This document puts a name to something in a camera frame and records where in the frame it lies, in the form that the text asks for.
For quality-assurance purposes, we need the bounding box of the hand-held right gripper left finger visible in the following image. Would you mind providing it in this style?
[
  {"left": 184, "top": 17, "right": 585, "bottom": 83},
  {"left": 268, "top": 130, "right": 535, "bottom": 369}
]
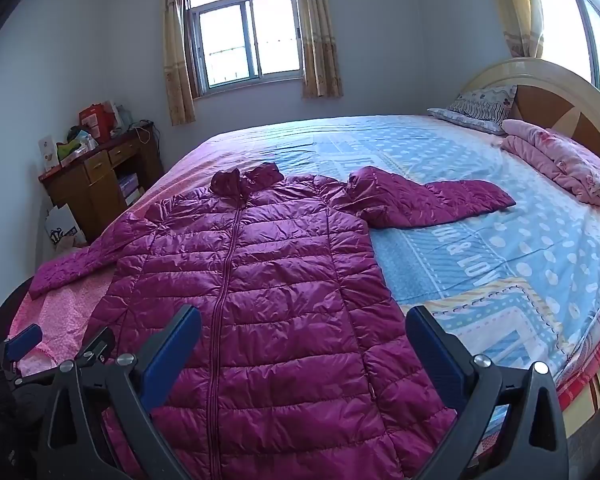
[{"left": 36, "top": 304, "right": 202, "bottom": 480}]

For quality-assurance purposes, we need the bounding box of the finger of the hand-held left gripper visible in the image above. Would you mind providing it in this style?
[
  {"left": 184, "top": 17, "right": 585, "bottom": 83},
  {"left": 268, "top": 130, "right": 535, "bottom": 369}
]
[
  {"left": 0, "top": 323, "right": 44, "bottom": 386},
  {"left": 75, "top": 327, "right": 117, "bottom": 377}
]

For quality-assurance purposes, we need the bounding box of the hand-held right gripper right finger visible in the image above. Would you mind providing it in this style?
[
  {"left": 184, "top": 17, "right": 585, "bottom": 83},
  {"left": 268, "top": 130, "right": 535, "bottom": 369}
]
[{"left": 405, "top": 305, "right": 571, "bottom": 480}]

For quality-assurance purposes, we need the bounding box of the magenta quilted down jacket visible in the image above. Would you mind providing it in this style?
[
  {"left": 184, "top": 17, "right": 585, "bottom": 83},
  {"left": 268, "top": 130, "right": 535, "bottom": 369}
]
[{"left": 29, "top": 162, "right": 517, "bottom": 480}]

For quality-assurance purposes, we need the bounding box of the blue and pink patterned bedsheet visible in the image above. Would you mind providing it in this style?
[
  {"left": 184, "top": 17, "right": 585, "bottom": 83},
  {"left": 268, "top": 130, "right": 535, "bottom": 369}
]
[{"left": 7, "top": 114, "right": 600, "bottom": 461}]

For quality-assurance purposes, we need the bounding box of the white paper bag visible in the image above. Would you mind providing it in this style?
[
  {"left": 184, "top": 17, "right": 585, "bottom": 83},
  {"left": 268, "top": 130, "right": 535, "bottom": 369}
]
[{"left": 44, "top": 203, "right": 87, "bottom": 251}]

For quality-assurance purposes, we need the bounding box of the stack of books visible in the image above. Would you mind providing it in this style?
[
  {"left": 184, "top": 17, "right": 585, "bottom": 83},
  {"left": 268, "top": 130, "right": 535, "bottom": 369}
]
[{"left": 118, "top": 172, "right": 144, "bottom": 206}]

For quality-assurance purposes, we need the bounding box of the brown wooden desk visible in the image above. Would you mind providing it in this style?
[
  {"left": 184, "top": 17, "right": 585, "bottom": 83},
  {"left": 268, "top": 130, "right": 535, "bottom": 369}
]
[{"left": 37, "top": 122, "right": 165, "bottom": 248}]

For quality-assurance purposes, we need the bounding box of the white printed card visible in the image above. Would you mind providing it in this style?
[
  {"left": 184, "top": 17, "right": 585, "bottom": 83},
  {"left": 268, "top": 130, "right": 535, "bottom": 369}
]
[{"left": 38, "top": 135, "right": 61, "bottom": 170}]

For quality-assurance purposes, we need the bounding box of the green and white packet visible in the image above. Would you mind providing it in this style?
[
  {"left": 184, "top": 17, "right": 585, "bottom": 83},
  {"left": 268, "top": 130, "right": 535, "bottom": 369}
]
[{"left": 55, "top": 130, "right": 99, "bottom": 166}]

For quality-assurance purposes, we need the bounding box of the red gift box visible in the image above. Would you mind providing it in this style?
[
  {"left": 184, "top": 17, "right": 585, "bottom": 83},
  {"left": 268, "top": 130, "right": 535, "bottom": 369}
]
[{"left": 78, "top": 102, "right": 116, "bottom": 143}]

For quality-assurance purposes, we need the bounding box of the pale translucent container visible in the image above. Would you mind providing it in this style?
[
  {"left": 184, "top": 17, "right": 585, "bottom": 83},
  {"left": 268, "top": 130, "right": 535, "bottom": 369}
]
[{"left": 112, "top": 102, "right": 132, "bottom": 133}]

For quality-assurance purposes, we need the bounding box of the folded pink floral blanket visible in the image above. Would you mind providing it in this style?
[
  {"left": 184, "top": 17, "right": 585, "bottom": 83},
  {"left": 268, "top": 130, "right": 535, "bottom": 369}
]
[{"left": 500, "top": 119, "right": 600, "bottom": 208}]

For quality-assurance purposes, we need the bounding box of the patterned white pillow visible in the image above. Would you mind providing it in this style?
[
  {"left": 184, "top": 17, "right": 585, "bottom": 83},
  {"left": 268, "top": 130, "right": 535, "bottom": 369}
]
[{"left": 426, "top": 84, "right": 518, "bottom": 136}]

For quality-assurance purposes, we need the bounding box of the cream wooden headboard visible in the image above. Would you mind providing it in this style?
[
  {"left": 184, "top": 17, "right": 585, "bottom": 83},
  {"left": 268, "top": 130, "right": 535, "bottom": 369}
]
[{"left": 455, "top": 57, "right": 600, "bottom": 480}]

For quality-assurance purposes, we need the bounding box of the beige floral curtain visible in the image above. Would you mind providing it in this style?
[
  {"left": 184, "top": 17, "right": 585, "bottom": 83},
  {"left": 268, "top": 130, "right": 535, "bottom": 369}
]
[
  {"left": 294, "top": 0, "right": 344, "bottom": 100},
  {"left": 161, "top": 0, "right": 197, "bottom": 127}
]

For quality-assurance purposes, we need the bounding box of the yellow curtain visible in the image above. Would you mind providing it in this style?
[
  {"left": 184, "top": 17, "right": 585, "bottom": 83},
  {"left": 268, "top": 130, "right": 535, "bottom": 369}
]
[{"left": 482, "top": 0, "right": 546, "bottom": 59}]

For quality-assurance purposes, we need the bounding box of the bright window beside headboard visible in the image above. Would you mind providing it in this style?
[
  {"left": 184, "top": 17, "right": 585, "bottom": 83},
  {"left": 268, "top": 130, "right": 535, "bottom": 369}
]
[{"left": 535, "top": 0, "right": 600, "bottom": 106}]

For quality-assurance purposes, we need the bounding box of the sliding window with metal frame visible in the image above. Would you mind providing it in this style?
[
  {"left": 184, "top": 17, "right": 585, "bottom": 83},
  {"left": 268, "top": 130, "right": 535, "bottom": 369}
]
[{"left": 182, "top": 0, "right": 306, "bottom": 98}]

